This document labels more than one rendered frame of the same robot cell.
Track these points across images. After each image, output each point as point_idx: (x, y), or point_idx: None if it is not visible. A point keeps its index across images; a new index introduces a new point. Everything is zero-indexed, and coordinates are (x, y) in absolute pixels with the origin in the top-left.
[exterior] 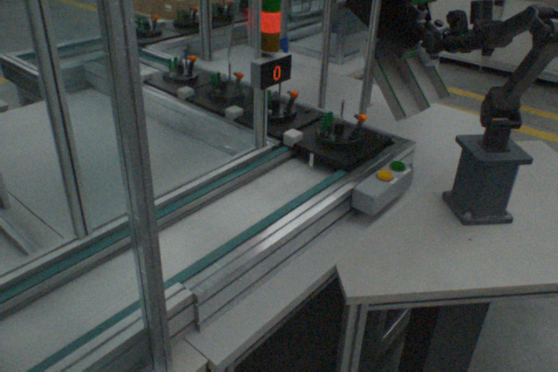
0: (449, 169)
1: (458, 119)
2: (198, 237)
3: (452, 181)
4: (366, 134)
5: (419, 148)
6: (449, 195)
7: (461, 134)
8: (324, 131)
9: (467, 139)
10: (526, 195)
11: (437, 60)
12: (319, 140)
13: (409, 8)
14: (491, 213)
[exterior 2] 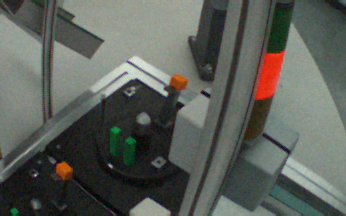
0: (126, 55)
1: (7, 26)
2: None
3: (158, 60)
4: (117, 107)
5: (66, 71)
6: (214, 71)
7: (212, 4)
8: (160, 161)
9: (226, 5)
10: (184, 16)
11: None
12: (164, 179)
13: None
14: None
